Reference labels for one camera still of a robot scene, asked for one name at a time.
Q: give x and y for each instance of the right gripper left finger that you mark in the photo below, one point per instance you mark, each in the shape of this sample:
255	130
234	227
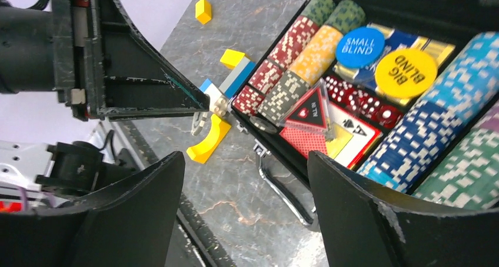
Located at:
127	223

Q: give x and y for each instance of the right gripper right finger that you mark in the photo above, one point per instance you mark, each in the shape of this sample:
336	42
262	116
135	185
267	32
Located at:
366	224

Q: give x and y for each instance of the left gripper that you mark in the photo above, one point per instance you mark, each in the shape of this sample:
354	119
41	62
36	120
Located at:
92	56

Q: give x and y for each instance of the black poker case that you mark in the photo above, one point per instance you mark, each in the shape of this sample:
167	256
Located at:
452	21

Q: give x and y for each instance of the yellow round button chip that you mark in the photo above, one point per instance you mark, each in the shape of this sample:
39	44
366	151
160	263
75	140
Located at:
405	73

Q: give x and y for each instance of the blue round button chip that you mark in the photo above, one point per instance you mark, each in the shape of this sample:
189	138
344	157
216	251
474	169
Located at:
360	47

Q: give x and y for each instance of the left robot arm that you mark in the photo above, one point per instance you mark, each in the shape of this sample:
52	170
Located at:
56	170

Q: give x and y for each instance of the white blue block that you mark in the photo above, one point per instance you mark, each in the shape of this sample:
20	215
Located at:
218	102

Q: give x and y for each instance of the blue chip row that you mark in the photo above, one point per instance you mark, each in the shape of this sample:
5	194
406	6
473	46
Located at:
458	94

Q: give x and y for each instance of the red playing card deck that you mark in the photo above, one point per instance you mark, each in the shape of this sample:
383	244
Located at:
354	138

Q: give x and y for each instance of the yellow long block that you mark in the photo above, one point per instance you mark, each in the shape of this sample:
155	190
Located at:
202	151

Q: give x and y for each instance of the yellow cube block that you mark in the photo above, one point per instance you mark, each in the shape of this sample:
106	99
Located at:
203	11

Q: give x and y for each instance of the yellow small block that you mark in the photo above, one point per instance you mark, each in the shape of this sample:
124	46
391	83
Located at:
231	58

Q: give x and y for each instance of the blue grey block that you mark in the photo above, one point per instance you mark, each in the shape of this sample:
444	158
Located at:
237	77

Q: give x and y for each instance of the green purple chip row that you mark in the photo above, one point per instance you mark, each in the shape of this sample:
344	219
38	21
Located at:
468	176

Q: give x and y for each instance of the red chip row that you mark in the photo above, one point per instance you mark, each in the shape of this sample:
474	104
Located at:
299	33

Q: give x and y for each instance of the red dice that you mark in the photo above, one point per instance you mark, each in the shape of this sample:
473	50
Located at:
362	103

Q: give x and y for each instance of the blue playing card deck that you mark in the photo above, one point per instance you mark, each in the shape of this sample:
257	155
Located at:
395	39

